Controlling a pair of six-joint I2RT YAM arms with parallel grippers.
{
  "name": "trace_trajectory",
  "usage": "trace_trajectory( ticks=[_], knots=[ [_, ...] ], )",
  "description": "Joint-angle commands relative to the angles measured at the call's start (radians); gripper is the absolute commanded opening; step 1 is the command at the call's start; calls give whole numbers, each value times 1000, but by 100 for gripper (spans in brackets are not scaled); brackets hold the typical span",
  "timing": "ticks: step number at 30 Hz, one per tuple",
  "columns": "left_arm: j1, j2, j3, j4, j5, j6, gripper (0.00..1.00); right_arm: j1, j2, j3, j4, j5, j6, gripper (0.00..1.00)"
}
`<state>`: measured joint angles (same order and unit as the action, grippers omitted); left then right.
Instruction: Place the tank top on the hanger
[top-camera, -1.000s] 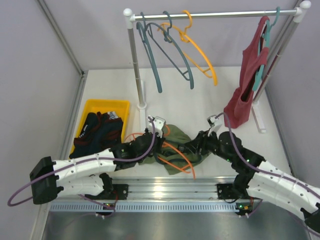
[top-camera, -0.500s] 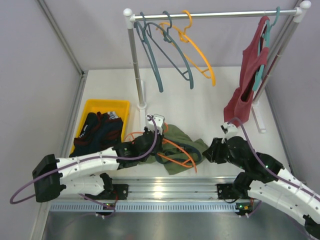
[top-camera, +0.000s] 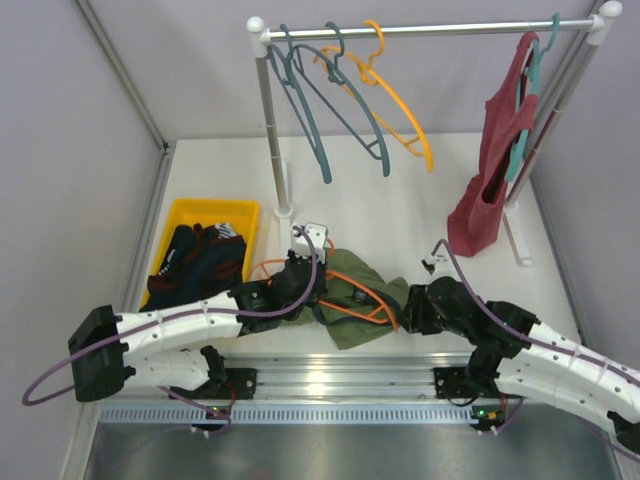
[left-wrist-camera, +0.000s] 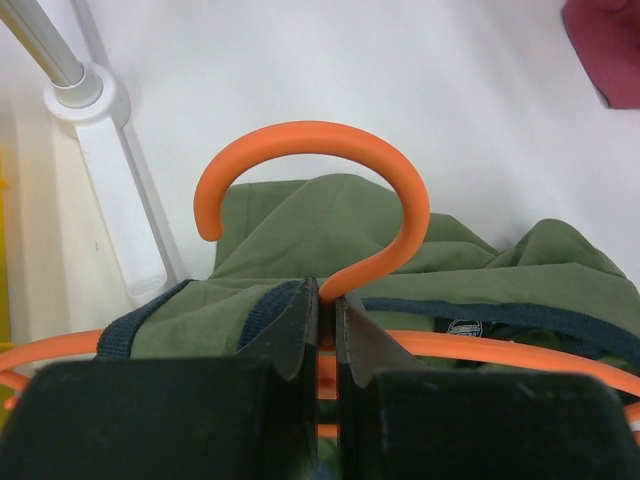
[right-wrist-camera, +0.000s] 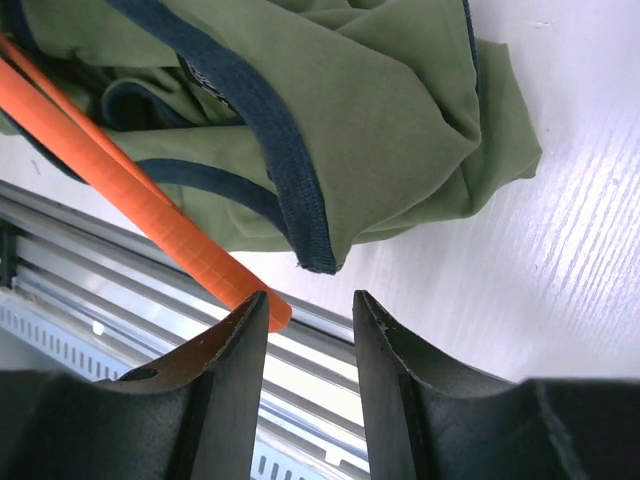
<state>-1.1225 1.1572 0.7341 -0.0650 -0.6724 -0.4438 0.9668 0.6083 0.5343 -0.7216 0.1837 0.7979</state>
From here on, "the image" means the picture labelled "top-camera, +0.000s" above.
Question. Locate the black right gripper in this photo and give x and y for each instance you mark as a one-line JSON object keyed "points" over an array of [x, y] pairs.
{"points": [[413, 315]]}

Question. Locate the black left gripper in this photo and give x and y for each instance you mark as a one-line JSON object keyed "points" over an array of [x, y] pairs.
{"points": [[310, 273]]}

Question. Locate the olive green tank top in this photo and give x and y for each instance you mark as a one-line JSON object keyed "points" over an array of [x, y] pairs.
{"points": [[359, 306]]}

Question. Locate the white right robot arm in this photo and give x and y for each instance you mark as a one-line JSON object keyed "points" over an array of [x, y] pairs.
{"points": [[517, 355]]}

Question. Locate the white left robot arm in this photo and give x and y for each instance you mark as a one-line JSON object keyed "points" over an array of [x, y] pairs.
{"points": [[172, 347]]}

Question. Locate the dark red tank top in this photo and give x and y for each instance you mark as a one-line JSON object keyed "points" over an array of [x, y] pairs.
{"points": [[474, 223]]}

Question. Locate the teal plastic hanger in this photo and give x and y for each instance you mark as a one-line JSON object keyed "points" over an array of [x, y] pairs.
{"points": [[529, 83]]}

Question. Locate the grey-blue hanger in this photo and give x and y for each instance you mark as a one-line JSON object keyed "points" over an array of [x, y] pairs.
{"points": [[360, 100], [305, 115]]}

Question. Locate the yellow plastic hanger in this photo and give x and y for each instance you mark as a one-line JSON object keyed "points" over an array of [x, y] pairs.
{"points": [[418, 145]]}

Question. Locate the grey-blue hanger leftmost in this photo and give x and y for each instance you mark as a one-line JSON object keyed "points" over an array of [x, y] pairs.
{"points": [[305, 115]]}

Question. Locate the yellow plastic bin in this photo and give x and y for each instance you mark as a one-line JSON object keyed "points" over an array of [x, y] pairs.
{"points": [[243, 216]]}

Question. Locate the dark striped clothes pile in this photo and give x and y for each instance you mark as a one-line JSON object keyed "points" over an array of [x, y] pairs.
{"points": [[200, 262]]}

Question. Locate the white metal clothes rack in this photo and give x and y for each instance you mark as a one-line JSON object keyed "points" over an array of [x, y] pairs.
{"points": [[274, 51]]}

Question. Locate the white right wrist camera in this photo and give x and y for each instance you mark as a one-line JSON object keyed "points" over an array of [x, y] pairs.
{"points": [[437, 264]]}

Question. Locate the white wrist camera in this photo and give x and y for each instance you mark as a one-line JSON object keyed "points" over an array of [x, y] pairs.
{"points": [[311, 238], [437, 264]]}

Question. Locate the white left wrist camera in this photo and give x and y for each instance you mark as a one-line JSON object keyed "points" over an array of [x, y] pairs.
{"points": [[311, 238]]}

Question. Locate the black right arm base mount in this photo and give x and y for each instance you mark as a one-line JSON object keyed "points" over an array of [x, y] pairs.
{"points": [[452, 385]]}

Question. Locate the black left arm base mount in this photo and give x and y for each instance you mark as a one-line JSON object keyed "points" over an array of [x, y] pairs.
{"points": [[241, 384]]}

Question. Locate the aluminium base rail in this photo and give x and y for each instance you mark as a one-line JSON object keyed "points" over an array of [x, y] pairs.
{"points": [[317, 390]]}

